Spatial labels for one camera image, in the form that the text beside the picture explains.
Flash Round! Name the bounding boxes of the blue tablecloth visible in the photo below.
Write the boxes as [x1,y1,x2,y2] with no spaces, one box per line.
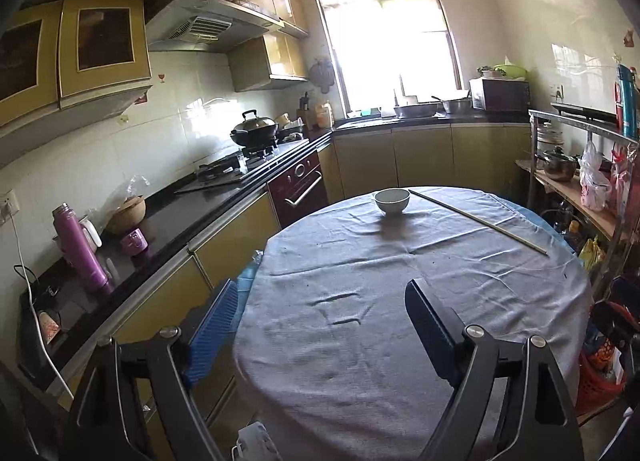
[239,204,578,294]

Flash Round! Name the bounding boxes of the brown clay pot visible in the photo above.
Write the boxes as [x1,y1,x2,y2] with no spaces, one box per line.
[104,194,147,236]

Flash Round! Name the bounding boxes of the stack of plates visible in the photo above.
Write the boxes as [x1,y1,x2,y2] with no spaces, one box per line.
[537,121,566,147]

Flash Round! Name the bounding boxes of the maroon oven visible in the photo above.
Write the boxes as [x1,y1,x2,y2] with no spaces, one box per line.
[266,148,329,230]

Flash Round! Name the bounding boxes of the white plastic bag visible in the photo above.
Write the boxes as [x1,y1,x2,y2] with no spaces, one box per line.
[578,140,614,213]

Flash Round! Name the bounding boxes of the red plastic bag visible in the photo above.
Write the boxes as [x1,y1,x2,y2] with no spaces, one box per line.
[610,142,640,218]

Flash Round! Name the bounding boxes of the yellow glass-door wall cabinet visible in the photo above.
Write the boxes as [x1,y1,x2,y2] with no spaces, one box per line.
[0,0,154,128]

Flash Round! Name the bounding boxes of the yellow base cabinet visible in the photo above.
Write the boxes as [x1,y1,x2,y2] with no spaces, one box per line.
[55,191,282,442]
[320,122,532,204]

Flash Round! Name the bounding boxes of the metal pot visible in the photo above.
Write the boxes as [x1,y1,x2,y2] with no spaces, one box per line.
[442,96,474,116]

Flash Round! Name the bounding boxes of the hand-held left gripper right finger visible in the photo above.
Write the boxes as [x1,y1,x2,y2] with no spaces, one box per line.
[404,278,587,461]

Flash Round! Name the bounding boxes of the wooden chopsticks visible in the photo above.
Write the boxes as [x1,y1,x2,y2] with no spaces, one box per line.
[407,189,550,257]

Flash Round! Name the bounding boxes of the black countertop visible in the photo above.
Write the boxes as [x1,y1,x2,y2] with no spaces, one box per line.
[17,114,531,392]

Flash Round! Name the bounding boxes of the green plastic basin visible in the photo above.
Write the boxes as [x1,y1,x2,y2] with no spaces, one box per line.
[492,64,529,80]

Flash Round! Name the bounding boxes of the red plastic basket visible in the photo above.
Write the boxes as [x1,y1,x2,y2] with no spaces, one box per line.
[575,350,629,418]

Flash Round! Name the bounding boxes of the black appliance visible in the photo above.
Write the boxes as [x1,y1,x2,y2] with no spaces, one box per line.
[16,265,68,384]

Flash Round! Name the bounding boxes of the blue thermos bottle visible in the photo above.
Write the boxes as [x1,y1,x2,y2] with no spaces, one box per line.
[615,63,639,140]

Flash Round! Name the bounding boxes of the black wok with lid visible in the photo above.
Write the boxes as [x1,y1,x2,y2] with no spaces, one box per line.
[229,110,280,148]

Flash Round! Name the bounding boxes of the window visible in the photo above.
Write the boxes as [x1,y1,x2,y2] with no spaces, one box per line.
[306,0,464,115]

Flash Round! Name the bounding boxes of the black tray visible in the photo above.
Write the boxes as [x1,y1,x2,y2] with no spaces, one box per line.
[549,102,619,125]

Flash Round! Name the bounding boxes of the metal basin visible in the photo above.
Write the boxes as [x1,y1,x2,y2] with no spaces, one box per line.
[393,101,444,120]

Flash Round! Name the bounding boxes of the steel pot with lid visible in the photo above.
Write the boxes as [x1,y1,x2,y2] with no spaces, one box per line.
[536,146,579,182]

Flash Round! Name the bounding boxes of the black gas stove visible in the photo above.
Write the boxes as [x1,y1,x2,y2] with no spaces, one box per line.
[174,138,309,195]

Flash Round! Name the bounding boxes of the clear plastic bag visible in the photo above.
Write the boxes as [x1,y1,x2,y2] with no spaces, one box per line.
[119,174,151,203]

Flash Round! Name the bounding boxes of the plastic bottle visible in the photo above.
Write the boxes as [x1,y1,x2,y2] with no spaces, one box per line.
[550,201,587,253]

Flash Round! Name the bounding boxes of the small pink cup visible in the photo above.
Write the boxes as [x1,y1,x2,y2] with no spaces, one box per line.
[119,228,151,257]

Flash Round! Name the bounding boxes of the white bowl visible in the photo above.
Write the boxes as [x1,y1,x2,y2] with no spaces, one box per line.
[374,188,412,216]

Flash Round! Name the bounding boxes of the microwave oven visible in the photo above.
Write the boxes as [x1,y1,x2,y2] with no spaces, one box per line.
[468,78,531,113]

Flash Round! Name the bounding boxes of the yellow bag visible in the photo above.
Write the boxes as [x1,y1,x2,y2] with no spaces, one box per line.
[577,236,607,273]

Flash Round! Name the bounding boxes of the white plastic object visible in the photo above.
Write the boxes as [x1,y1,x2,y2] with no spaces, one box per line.
[234,421,282,461]

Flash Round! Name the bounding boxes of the range hood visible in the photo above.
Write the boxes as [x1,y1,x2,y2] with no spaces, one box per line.
[145,0,287,53]

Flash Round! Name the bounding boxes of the white cable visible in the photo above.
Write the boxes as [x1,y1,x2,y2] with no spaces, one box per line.
[6,205,76,401]

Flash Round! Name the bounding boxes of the metal storage rack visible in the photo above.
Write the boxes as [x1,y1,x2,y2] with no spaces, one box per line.
[515,108,640,304]

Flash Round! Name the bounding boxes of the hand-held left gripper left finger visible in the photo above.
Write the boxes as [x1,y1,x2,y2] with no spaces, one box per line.
[60,278,240,461]

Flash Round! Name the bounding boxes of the grey tablecloth round table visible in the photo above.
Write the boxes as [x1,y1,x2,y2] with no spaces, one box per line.
[232,186,594,461]

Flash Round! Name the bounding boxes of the purple thermos flask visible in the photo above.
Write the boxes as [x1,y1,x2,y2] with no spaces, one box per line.
[52,202,114,295]

